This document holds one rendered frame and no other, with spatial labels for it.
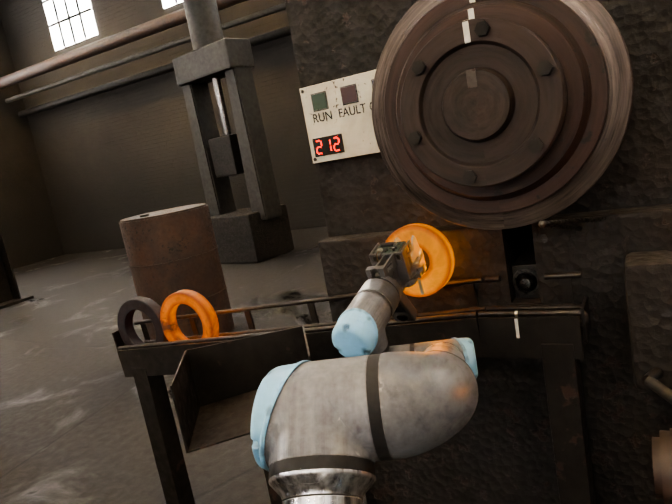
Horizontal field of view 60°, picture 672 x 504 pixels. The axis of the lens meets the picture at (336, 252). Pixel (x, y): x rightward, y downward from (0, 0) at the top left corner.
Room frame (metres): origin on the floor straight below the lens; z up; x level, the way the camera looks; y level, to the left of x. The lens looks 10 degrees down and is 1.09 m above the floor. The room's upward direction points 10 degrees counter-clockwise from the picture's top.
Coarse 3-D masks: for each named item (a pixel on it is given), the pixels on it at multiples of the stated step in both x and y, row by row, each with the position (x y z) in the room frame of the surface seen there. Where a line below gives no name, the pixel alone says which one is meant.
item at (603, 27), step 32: (576, 0) 1.00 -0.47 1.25; (608, 32) 0.98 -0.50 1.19; (384, 64) 1.18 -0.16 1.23; (608, 64) 0.98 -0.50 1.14; (384, 96) 1.18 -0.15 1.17; (384, 128) 1.19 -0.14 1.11; (608, 128) 0.99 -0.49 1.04; (384, 160) 1.19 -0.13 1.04; (608, 160) 0.99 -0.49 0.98; (416, 192) 1.17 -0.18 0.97; (576, 192) 1.02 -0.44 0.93; (480, 224) 1.11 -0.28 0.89; (512, 224) 1.08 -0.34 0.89
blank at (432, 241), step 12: (408, 228) 1.21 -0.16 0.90; (420, 228) 1.20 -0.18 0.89; (432, 228) 1.20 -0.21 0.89; (420, 240) 1.20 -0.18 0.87; (432, 240) 1.18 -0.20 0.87; (444, 240) 1.18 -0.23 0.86; (432, 252) 1.19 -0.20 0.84; (444, 252) 1.17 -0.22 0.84; (432, 264) 1.19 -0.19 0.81; (444, 264) 1.17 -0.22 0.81; (432, 276) 1.19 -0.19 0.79; (444, 276) 1.17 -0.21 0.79; (408, 288) 1.21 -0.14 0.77; (420, 288) 1.20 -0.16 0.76; (432, 288) 1.19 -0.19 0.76
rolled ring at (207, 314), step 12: (168, 300) 1.57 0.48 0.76; (180, 300) 1.55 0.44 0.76; (192, 300) 1.53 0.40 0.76; (204, 300) 1.53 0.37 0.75; (168, 312) 1.58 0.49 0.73; (204, 312) 1.51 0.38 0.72; (168, 324) 1.58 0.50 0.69; (204, 324) 1.51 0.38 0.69; (216, 324) 1.52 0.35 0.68; (168, 336) 1.59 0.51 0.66; (180, 336) 1.59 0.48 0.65; (204, 336) 1.52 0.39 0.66; (216, 336) 1.53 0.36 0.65
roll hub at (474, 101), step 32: (448, 32) 1.02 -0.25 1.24; (512, 32) 0.97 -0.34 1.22; (448, 64) 1.04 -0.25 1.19; (480, 64) 1.01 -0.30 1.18; (512, 64) 0.99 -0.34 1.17; (416, 96) 1.06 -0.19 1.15; (448, 96) 1.02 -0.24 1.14; (480, 96) 1.00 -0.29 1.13; (512, 96) 0.98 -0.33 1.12; (544, 96) 0.95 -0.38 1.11; (416, 128) 1.07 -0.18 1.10; (448, 128) 1.05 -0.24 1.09; (480, 128) 1.00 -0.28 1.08; (512, 128) 0.99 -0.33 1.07; (544, 128) 0.96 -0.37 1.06; (448, 160) 1.04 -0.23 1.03; (480, 160) 1.02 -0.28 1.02; (512, 160) 0.99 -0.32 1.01
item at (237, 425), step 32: (192, 352) 1.21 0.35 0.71; (224, 352) 1.22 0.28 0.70; (256, 352) 1.22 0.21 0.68; (288, 352) 1.23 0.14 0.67; (192, 384) 1.19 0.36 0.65; (224, 384) 1.22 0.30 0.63; (256, 384) 1.22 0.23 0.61; (192, 416) 1.12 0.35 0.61; (224, 416) 1.13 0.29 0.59; (192, 448) 1.02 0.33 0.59
